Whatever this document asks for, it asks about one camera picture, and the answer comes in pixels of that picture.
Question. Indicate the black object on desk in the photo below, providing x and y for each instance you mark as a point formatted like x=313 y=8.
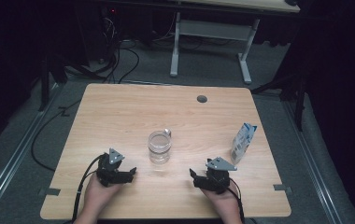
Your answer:
x=291 y=2

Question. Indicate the metal floor rail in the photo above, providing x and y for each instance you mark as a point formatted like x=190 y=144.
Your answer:
x=17 y=155
x=312 y=161

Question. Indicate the grey round table grommet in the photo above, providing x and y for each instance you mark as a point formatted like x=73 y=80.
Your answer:
x=202 y=99

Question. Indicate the black metal stand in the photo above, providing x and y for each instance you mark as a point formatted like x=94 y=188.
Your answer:
x=45 y=84
x=299 y=102

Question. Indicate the dark device with red light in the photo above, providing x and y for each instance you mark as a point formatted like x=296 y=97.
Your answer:
x=112 y=11

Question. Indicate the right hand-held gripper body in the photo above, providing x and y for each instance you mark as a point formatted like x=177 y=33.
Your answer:
x=217 y=179

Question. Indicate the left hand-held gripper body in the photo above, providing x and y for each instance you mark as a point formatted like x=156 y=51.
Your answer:
x=111 y=169

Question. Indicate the clear glass jar hinged lid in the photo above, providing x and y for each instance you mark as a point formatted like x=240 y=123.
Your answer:
x=159 y=147

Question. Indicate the person's right hand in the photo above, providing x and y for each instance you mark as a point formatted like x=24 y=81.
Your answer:
x=225 y=202

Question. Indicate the person's left hand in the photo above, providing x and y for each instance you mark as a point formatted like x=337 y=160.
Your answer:
x=96 y=197

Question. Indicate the grey table bracket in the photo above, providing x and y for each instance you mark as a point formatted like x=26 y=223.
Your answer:
x=282 y=187

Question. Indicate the white frame desk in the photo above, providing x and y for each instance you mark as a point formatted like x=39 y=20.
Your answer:
x=211 y=29

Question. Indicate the white and blue pouch bag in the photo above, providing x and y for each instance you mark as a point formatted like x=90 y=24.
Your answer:
x=242 y=143

